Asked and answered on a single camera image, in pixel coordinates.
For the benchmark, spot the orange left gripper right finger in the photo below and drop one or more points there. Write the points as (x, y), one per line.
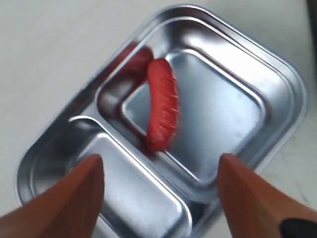
(256, 209)

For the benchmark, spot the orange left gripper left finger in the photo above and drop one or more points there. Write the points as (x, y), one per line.
(69, 209)

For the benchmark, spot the red toy sausage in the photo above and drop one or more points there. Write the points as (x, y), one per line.
(164, 114)

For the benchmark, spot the steel two-compartment lunch box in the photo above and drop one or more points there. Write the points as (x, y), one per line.
(235, 97)

